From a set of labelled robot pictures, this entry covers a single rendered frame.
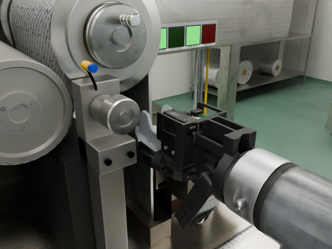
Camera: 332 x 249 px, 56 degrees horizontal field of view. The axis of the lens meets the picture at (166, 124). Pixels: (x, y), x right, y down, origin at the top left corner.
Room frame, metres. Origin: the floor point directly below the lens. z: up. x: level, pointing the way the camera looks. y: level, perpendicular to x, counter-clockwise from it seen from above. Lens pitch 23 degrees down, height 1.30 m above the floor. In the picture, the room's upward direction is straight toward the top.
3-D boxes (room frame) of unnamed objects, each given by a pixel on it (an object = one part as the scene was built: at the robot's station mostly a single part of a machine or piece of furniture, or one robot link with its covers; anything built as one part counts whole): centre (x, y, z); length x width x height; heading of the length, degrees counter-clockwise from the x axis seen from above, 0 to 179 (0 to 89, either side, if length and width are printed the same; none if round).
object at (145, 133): (0.41, 0.03, 1.11); 0.09 x 0.03 x 0.06; 38
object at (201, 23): (0.89, -0.05, 1.19); 0.25 x 0.01 x 0.07; 127
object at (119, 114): (0.31, 0.05, 1.18); 0.04 x 0.02 x 0.04; 127
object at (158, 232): (0.53, 0.09, 0.92); 0.28 x 0.04 x 0.04; 37
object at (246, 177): (0.27, -0.09, 1.11); 0.08 x 0.05 x 0.08; 127
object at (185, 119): (0.34, -0.05, 1.12); 0.12 x 0.08 x 0.09; 37
